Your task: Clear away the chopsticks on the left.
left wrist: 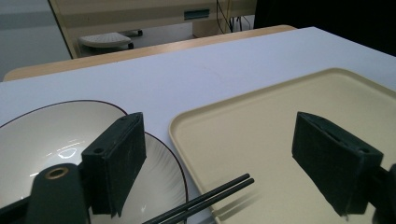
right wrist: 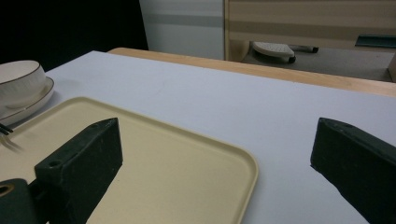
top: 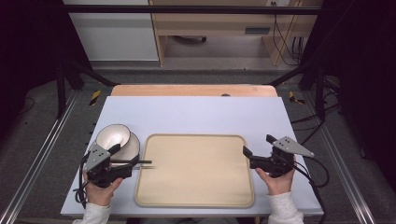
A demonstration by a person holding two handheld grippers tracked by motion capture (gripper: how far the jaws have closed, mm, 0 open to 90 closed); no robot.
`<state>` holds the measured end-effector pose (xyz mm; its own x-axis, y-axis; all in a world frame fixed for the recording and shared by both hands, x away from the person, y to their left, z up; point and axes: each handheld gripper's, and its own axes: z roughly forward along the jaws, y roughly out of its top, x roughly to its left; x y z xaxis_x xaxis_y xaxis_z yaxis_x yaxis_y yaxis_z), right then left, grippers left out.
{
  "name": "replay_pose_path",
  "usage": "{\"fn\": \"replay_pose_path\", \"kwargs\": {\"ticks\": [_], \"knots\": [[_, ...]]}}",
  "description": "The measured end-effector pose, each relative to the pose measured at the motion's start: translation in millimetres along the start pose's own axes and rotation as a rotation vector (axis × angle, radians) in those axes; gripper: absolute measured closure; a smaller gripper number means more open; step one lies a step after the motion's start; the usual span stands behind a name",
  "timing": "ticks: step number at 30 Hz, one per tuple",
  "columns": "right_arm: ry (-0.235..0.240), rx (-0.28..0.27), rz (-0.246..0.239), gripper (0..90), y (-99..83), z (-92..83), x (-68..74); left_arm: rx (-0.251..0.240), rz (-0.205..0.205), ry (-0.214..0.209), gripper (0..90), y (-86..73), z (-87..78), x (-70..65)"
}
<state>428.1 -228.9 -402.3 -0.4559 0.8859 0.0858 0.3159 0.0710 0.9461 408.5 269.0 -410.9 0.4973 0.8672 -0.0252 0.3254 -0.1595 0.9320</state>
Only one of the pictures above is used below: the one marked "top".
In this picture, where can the white cabinet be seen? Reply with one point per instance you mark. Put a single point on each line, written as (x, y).
(115, 37)

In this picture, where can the grey label on desk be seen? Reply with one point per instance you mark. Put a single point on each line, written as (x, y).
(257, 30)

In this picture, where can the black metal stand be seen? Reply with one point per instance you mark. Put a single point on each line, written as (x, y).
(319, 90)
(62, 90)

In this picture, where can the black horizontal frame bar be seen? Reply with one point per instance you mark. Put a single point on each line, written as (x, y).
(186, 9)

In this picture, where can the person's left hand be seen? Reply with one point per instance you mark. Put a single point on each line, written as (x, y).
(99, 194)

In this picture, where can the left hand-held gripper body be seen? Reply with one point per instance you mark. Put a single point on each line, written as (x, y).
(98, 161)

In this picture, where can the black curtain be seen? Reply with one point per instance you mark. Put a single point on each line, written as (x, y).
(361, 77)
(28, 49)

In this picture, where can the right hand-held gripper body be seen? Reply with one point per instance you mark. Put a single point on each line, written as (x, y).
(280, 163)

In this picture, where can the beige tray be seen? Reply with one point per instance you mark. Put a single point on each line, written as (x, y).
(196, 174)

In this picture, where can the yellow black tape piece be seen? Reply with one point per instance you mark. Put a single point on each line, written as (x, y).
(95, 97)
(294, 98)

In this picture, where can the wooden table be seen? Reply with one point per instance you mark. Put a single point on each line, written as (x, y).
(186, 90)

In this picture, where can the aluminium rail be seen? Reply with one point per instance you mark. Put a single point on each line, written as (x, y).
(342, 165)
(37, 155)

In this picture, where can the black chopstick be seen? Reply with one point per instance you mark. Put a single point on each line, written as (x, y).
(144, 161)

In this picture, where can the white bowl with dark rim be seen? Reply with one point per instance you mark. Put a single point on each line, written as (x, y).
(113, 136)

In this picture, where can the wooden desk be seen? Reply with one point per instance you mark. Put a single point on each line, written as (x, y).
(214, 25)

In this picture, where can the person's right hand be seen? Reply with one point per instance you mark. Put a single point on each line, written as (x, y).
(280, 185)

